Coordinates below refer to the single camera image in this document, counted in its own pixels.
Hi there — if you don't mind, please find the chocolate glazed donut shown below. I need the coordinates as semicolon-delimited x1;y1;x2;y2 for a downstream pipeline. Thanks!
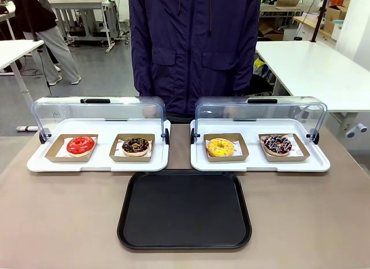
121;137;150;157

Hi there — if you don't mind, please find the flat cardboard box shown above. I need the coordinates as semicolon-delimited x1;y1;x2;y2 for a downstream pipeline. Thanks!
274;0;302;8

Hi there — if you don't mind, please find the red glazed donut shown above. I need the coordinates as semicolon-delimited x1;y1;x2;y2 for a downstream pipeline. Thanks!
66;135;96;158

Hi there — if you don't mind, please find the black tripod stand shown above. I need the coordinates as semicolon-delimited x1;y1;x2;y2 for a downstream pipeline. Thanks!
294;0;331;43

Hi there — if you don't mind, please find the black plastic serving tray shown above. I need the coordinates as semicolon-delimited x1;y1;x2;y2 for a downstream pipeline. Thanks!
116;169;253;250

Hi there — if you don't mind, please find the white display tray base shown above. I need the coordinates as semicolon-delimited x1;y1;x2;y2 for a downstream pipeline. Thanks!
190;119;331;173
26;119;171;173

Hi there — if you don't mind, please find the white side table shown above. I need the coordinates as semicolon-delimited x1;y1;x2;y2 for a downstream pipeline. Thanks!
0;39;45;132
255;40;370;138

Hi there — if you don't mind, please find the clear plastic display lid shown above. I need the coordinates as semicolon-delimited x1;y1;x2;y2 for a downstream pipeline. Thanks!
190;95;328;145
30;96;171;145

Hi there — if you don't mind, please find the dark purple drizzled donut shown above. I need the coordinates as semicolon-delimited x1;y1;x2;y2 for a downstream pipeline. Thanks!
261;134;293;157

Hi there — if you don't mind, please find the grey metal workbench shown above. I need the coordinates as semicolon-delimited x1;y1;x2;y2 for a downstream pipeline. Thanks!
49;0;130;53

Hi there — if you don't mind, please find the brown cardboard donut box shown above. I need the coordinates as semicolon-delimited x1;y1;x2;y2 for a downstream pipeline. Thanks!
45;133;99;163
109;133;156;163
258;132;311;163
203;132;250;163

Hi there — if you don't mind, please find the open cardboard box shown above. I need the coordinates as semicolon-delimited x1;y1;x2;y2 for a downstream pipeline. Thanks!
323;5;349;34
258;20;284;42

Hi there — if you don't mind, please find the person in grey trousers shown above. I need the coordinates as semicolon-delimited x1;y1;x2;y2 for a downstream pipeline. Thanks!
11;0;82;86

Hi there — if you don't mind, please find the person in navy jacket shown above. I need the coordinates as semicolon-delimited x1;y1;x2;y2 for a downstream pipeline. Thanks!
128;0;262;123

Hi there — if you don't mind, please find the yellow sprinkled donut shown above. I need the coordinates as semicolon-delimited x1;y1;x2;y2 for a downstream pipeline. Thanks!
206;138;235;157

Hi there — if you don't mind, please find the wooden top workbench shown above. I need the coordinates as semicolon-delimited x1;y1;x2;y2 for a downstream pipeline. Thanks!
293;15;339;43

